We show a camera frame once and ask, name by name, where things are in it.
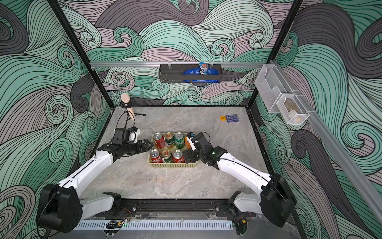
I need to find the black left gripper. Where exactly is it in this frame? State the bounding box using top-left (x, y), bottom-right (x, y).
top-left (122, 139), bottom-right (154, 155)

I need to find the green sprite can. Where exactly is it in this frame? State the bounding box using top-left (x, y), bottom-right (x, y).
top-left (174, 132), bottom-right (185, 149)

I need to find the green gold-top tea can back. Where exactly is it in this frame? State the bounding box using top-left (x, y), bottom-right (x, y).
top-left (164, 132), bottom-right (175, 149)

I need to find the green gold-top tea can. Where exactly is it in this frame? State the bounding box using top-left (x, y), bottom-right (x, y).
top-left (164, 132), bottom-right (175, 149)
top-left (161, 149), bottom-right (173, 163)

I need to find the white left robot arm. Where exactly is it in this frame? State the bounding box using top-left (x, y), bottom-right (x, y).
top-left (36, 139), bottom-right (154, 233)

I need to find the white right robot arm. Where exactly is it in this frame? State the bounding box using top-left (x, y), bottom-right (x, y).
top-left (183, 147), bottom-right (296, 228)

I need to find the light green plastic basket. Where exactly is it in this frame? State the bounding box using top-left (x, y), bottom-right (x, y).
top-left (147, 131), bottom-right (198, 168)

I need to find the red cola can front right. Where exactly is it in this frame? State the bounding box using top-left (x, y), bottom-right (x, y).
top-left (173, 149), bottom-right (185, 163)

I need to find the red cola can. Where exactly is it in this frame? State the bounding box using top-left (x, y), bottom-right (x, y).
top-left (149, 149), bottom-right (163, 163)
top-left (173, 149), bottom-right (185, 163)
top-left (153, 132), bottom-right (166, 149)

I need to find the red cola can front left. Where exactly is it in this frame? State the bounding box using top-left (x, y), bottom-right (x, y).
top-left (149, 149), bottom-right (163, 163)

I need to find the red cola can back left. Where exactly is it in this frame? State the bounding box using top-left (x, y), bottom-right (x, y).
top-left (153, 132), bottom-right (166, 149)

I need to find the green gold-top tea can front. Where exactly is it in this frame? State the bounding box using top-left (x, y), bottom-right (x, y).
top-left (161, 149), bottom-right (173, 163)

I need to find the black tripod microphone stand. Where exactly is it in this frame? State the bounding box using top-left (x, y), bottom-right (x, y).
top-left (117, 97), bottom-right (146, 128)

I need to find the beige foam microphone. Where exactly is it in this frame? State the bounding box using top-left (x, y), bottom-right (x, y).
top-left (120, 93), bottom-right (135, 121)

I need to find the blue playing card box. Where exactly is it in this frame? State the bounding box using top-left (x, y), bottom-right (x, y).
top-left (225, 115), bottom-right (239, 122)

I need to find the blue snack bag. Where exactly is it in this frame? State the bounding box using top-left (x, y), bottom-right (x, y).
top-left (183, 68), bottom-right (219, 83)

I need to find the small candy packet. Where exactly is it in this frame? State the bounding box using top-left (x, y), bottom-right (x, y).
top-left (199, 62), bottom-right (208, 75)

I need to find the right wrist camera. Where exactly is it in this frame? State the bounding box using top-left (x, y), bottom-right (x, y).
top-left (187, 132), bottom-right (210, 151)

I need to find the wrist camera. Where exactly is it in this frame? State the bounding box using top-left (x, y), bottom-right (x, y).
top-left (111, 126), bottom-right (140, 145)
top-left (187, 132), bottom-right (210, 151)

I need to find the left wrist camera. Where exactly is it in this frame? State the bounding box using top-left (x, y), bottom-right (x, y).
top-left (111, 126), bottom-right (140, 145)

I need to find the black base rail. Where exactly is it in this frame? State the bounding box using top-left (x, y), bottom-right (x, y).
top-left (96, 199), bottom-right (256, 219)

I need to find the black wall shelf basket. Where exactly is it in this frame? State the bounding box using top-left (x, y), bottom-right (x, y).
top-left (159, 64), bottom-right (223, 83)

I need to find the white slotted cable duct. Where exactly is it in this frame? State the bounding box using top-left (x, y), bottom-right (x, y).
top-left (75, 220), bottom-right (233, 231)

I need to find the aluminium rail back wall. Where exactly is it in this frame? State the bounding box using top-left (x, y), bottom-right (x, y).
top-left (90, 61), bottom-right (265, 68)

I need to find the aluminium rail wall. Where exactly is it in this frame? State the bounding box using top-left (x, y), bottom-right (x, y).
top-left (90, 61), bottom-right (265, 68)
top-left (270, 59), bottom-right (382, 223)

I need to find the black corner frame post left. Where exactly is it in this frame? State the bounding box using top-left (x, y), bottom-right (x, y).
top-left (47, 0), bottom-right (115, 110)

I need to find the black corner frame post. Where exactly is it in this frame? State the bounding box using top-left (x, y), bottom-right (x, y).
top-left (247, 0), bottom-right (304, 108)
top-left (47, 0), bottom-right (115, 110)

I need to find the clear plastic wall bin large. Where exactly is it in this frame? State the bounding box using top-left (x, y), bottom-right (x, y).
top-left (255, 64), bottom-right (292, 114)

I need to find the clear plastic wall bin small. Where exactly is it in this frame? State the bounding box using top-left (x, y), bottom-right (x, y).
top-left (276, 93), bottom-right (309, 126)

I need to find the black corner frame post right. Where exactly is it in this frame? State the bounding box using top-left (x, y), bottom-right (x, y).
top-left (247, 0), bottom-right (304, 108)

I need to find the aluminium rail right wall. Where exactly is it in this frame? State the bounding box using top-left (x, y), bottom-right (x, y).
top-left (270, 59), bottom-right (382, 223)

